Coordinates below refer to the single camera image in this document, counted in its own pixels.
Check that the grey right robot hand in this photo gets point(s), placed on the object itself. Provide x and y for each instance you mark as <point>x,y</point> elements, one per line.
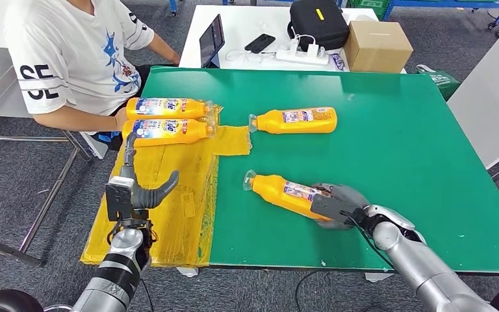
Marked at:
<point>353,198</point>

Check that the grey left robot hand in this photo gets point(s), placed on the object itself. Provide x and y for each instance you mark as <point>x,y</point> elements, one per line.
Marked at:
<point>150,198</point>

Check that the orange detergent bottle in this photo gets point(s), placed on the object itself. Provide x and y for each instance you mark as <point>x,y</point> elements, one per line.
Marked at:
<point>198,131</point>
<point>275,191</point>
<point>198,110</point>
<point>275,124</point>

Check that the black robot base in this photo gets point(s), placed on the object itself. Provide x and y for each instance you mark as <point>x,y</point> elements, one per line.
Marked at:
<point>4,302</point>

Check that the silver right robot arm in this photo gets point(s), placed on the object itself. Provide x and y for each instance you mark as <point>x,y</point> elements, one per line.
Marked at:
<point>426,271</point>

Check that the yellow taped cardboard mat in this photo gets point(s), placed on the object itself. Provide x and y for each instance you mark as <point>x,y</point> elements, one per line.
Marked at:
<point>180,172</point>

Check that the purple snack packet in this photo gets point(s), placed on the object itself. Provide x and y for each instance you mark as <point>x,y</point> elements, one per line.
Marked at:
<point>337,61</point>

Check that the green shopping bag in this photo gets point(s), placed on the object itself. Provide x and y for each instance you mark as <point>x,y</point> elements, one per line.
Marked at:
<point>441,82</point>

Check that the white power strip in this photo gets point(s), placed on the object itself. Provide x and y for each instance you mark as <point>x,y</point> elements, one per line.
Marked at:
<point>301,58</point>

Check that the brown cardboard box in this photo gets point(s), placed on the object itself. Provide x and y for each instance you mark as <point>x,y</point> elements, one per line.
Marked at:
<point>378,47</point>

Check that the white charger plug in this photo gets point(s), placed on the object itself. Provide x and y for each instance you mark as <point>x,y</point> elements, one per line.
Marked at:
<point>294,45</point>
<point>312,50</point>

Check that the person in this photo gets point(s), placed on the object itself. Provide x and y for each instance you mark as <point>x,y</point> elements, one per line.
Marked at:
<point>73,56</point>

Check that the black tablet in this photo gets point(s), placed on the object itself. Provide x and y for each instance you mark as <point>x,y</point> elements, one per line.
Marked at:
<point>211,42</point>

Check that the pale grey table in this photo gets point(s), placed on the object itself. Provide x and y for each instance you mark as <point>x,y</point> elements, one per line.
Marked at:
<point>495,107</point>

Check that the black zippered bag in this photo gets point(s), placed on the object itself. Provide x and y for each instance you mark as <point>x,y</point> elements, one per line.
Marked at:
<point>318,23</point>

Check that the black smartphone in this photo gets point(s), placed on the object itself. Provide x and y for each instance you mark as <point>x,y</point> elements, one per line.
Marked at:
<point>260,43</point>

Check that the blue cart leg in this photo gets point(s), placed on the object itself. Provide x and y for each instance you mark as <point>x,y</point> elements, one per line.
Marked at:
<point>173,5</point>

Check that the white table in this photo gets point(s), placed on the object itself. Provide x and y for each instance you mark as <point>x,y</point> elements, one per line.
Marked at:
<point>241,21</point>

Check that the blue metal rack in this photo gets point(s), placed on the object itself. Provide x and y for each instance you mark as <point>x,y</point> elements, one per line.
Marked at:
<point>447,4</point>

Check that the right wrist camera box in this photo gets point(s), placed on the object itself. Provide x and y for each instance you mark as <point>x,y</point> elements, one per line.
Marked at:
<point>329,209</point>

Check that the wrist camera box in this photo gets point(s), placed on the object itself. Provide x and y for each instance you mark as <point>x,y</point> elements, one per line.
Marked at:
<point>119,200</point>
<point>329,209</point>

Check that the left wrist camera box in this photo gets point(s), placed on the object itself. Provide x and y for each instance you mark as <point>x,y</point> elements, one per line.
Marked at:
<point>119,200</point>

